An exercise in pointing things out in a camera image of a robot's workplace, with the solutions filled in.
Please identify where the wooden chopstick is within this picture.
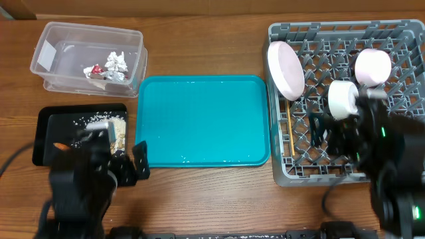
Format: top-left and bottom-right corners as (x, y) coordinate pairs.
(286, 99), (295, 156)

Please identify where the white rice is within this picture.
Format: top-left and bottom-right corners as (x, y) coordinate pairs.
(72, 114), (127, 155)

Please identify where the large white plate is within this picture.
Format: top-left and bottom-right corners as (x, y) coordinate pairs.
(267, 41), (305, 101)

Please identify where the orange carrot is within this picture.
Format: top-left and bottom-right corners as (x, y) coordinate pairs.
(53, 143), (70, 151)

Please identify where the red foil wrapper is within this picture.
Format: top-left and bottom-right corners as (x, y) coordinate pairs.
(83, 64), (128, 82)

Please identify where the white medium bowl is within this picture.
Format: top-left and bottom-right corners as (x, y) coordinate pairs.
(354, 48), (392, 87)

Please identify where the white tissue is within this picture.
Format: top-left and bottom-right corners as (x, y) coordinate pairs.
(104, 51), (128, 72)

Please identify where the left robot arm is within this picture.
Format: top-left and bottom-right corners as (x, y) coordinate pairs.
(35, 141), (150, 238)

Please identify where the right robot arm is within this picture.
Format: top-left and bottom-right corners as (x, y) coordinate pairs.
(309, 97), (424, 238)

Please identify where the grey dishwasher rack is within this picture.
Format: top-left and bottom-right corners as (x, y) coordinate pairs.
(266, 19), (424, 187)

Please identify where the teal serving tray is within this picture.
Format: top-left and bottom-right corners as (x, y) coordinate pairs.
(135, 75), (271, 168)

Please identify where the black rectangular tray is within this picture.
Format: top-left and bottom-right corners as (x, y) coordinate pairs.
(33, 103), (128, 166)

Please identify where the clear plastic storage bin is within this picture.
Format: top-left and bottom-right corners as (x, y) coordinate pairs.
(30, 22), (147, 98)

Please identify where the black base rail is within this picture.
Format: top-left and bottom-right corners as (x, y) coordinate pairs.
(106, 221), (379, 239)

